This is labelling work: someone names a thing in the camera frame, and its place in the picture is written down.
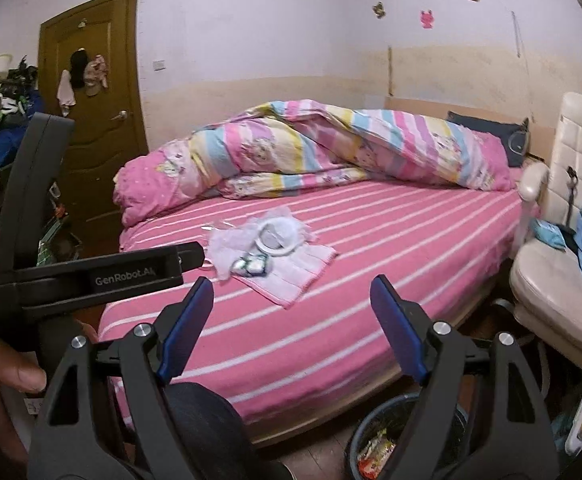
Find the brown wooden door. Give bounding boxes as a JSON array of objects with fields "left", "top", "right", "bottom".
[{"left": 38, "top": 0, "right": 150, "bottom": 252}]

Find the cream leather office chair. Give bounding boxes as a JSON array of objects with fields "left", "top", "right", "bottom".
[{"left": 491, "top": 91, "right": 582, "bottom": 369}]

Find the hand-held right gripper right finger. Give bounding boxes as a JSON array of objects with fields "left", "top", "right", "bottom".
[{"left": 370, "top": 274, "right": 560, "bottom": 480}]

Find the small green black wrapper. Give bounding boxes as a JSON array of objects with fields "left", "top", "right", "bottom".
[{"left": 233, "top": 253, "right": 270, "bottom": 277}]

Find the dark cloth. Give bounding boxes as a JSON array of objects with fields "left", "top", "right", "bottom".
[{"left": 163, "top": 381, "right": 284, "bottom": 480}]

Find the pile of clothes and bags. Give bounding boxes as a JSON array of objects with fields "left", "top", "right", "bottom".
[{"left": 0, "top": 52, "right": 40, "bottom": 222}]

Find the pink patterned cap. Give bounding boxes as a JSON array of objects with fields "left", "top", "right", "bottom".
[{"left": 85, "top": 53, "right": 110, "bottom": 97}]

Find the white hanging cloth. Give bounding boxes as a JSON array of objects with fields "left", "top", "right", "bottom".
[{"left": 56, "top": 69, "right": 77, "bottom": 119}]

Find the dark blue pillow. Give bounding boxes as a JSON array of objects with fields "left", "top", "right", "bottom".
[{"left": 446, "top": 110, "right": 530, "bottom": 169}]

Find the thin wall cable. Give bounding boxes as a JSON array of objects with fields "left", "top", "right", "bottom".
[{"left": 511, "top": 10, "right": 535, "bottom": 127}]

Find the round dark trash bin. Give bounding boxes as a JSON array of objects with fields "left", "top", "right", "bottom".
[{"left": 345, "top": 392, "right": 468, "bottom": 480}]

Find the pink striped towel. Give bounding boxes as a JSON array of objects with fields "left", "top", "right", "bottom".
[{"left": 206, "top": 239, "right": 340, "bottom": 310}]

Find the bed with pink striped sheet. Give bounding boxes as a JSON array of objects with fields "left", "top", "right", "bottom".
[{"left": 96, "top": 95, "right": 557, "bottom": 448}]

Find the red snack wrapper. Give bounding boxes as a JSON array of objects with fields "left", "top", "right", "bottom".
[{"left": 358, "top": 429, "right": 403, "bottom": 480}]

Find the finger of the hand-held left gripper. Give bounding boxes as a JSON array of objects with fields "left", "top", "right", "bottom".
[{"left": 173, "top": 241, "right": 206, "bottom": 275}]

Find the black hat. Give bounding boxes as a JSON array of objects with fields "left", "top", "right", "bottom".
[{"left": 69, "top": 49, "right": 90, "bottom": 89}]

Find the person's left hand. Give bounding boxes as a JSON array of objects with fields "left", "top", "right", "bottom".
[{"left": 0, "top": 335, "right": 48, "bottom": 463}]

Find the white tape ring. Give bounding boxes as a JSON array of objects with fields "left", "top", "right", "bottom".
[{"left": 256, "top": 219, "right": 303, "bottom": 256}]

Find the colourful striped quilt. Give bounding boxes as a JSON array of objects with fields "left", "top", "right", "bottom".
[{"left": 112, "top": 100, "right": 517, "bottom": 228}]

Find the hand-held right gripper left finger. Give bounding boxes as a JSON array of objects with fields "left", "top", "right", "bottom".
[{"left": 27, "top": 276, "right": 215, "bottom": 480}]

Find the white tissue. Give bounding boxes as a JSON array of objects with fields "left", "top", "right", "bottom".
[{"left": 205, "top": 212, "right": 317, "bottom": 281}]

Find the teal packet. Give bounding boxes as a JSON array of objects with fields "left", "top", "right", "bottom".
[{"left": 533, "top": 219, "right": 567, "bottom": 252}]

